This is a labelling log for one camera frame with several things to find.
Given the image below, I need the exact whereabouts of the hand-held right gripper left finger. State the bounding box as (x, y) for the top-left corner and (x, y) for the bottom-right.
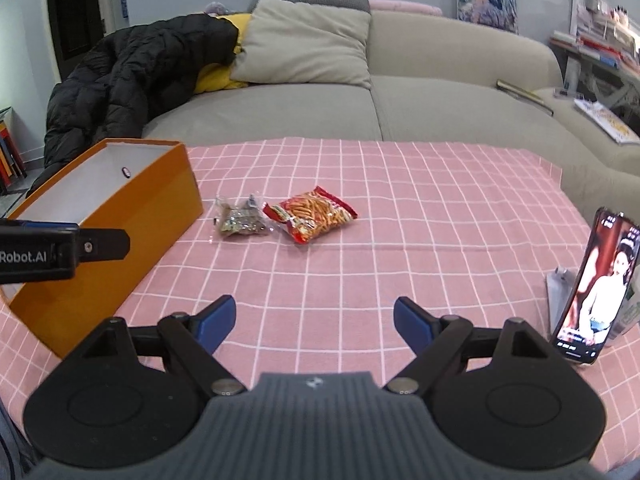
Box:
(82, 294), (246, 396)

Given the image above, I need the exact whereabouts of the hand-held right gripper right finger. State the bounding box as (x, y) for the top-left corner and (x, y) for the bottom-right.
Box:
(382, 296), (553, 395)

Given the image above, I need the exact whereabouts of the beige sofa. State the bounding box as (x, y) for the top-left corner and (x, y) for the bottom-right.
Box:
(140, 0), (640, 241)

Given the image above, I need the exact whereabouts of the black puffer jacket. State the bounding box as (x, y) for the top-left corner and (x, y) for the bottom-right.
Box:
(27, 12), (240, 196)

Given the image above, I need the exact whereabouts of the pink checked cloth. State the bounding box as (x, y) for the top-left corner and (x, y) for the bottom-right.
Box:
(0, 137), (640, 480)

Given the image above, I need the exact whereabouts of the yellow cushion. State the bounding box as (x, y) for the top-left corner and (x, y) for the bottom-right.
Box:
(194, 12), (252, 95)

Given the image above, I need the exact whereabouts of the pink folded blanket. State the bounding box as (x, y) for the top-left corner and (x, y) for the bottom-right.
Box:
(369, 0), (443, 17)

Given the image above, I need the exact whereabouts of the beige cushion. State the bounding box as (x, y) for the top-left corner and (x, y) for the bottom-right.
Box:
(229, 0), (373, 90)

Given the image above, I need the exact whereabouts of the orange cardboard box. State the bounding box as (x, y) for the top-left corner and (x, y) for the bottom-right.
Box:
(0, 139), (204, 359)

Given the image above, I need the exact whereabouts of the red stick snack bag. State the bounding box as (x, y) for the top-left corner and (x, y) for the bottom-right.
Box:
(262, 186), (359, 246)

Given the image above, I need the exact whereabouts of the cluttered white shelf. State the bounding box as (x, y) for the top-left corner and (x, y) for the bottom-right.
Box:
(550, 0), (640, 106)

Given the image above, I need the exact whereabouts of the clear packet of dark snack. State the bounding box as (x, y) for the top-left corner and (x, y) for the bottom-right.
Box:
(212, 192), (273, 241)

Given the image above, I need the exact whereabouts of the dark doorway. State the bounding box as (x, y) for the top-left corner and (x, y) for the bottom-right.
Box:
(45, 0), (123, 83)

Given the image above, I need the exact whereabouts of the smartphone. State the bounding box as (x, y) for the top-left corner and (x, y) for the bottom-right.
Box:
(551, 206), (640, 366)

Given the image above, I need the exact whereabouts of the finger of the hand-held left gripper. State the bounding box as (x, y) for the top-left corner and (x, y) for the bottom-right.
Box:
(75, 228), (132, 263)

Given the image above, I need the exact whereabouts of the row of colourful books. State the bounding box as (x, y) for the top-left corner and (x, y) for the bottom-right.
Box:
(0, 107), (28, 193)

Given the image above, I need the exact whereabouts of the white and yellow magazine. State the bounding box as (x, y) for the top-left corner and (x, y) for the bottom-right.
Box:
(574, 99), (640, 146)

